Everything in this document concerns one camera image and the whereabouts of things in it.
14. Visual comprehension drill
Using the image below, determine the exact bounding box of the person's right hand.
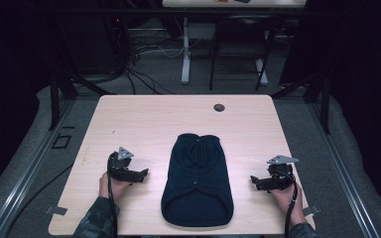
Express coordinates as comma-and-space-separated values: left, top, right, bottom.
270, 182, 308, 227

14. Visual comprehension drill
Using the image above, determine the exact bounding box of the black metal frame stand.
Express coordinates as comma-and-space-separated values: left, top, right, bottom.
271, 70, 332, 135
44, 19, 117, 132

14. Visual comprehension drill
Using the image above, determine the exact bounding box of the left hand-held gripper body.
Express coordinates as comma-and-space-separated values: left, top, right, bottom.
106, 146, 137, 182

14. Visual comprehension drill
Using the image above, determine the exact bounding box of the black chair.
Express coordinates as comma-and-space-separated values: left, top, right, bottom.
208, 14, 278, 92

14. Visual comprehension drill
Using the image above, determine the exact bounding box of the white desk leg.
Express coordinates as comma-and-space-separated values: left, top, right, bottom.
255, 59, 269, 86
181, 16, 192, 85

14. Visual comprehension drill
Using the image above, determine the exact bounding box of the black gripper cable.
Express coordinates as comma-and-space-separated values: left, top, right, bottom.
283, 172, 300, 238
106, 158, 119, 238

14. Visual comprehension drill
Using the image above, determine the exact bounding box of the dark blue knit garment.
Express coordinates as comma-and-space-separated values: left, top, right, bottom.
160, 132, 235, 229

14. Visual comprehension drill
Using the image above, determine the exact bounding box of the tangle of floor cables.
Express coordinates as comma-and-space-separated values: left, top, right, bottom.
122, 29, 187, 96

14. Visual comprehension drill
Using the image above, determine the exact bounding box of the dark computer tower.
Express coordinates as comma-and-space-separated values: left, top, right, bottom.
104, 15, 131, 75

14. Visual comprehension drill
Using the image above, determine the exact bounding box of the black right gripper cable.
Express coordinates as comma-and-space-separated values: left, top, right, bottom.
283, 172, 300, 238

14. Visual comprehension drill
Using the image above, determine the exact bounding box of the grey metal table bracket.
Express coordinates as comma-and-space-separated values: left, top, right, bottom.
44, 205, 68, 216
302, 204, 321, 218

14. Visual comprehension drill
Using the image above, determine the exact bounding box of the black floor cable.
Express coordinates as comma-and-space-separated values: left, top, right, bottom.
5, 161, 75, 238

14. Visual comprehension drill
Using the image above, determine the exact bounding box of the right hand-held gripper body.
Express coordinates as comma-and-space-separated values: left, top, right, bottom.
266, 154, 301, 191

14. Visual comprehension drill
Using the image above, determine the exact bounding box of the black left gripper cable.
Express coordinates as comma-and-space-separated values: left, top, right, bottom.
106, 158, 119, 238

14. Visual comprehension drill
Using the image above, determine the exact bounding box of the aluminium floor rail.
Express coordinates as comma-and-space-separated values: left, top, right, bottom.
309, 102, 381, 238
0, 98, 77, 238

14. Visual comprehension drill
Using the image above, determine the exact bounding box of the person's left hand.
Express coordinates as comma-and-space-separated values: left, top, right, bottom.
98, 172, 134, 201

